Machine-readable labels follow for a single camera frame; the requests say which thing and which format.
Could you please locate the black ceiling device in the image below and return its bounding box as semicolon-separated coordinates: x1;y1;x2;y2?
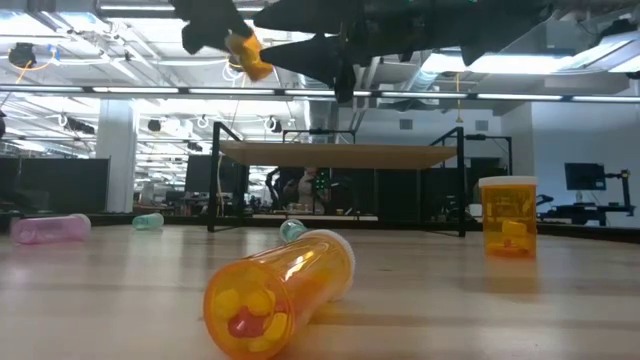
8;42;37;69

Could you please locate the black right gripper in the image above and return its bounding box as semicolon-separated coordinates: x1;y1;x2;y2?
253;0;461;104

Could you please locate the green medicine bottle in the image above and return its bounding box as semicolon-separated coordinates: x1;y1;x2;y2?
131;212;166;232
278;218;310;245

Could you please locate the black aluminium table frame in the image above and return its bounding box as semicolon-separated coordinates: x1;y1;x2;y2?
0;212;640;246

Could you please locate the black office desk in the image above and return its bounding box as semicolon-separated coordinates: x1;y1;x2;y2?
537;194;636;227

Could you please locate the person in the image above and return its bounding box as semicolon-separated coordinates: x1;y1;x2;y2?
298;167;321;214

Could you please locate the long ceiling light strip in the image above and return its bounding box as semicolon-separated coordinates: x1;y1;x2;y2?
0;83;640;104

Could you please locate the white square pillar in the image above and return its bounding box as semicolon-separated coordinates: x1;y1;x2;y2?
96;99;139;214

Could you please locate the large orange medicine bottle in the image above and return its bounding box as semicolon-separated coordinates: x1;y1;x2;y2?
478;175;540;260
223;30;275;83

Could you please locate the pink medicine bottle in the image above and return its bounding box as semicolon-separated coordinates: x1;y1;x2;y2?
9;213;93;246

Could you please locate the black monitor on arm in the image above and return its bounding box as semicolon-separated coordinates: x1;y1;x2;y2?
564;162;607;192

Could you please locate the wooden shelf with black legs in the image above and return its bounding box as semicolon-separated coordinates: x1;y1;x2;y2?
207;121;467;239

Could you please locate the medium orange medicine bottle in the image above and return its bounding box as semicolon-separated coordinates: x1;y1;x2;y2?
202;228;357;360

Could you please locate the black partition panel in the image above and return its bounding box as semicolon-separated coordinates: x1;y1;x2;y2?
0;157;110;214

